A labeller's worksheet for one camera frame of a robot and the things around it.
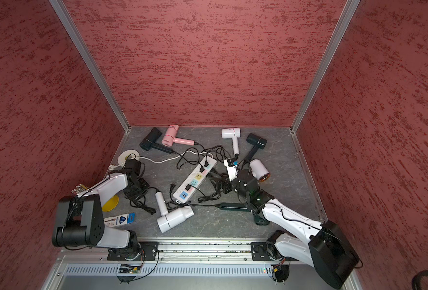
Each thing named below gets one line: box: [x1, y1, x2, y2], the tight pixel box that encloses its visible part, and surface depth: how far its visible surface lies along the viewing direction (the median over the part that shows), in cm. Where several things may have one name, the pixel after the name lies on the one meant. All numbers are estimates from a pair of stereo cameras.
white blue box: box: [103, 212, 137, 228], surface depth 83 cm
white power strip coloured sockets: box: [172, 155, 218, 205], surface depth 94 cm
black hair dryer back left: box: [139, 126, 176, 154], surface depth 109 cm
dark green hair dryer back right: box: [243, 133, 268, 165], surface depth 109 cm
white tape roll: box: [117, 149, 141, 167], surface depth 109 cm
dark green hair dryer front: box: [215, 195, 274, 226], surface depth 63 cm
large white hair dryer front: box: [154, 190, 195, 234], surface depth 81 cm
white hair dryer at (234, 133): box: [221, 127, 241, 156], surface depth 115 cm
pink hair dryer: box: [161, 125, 196, 147], surface depth 112 cm
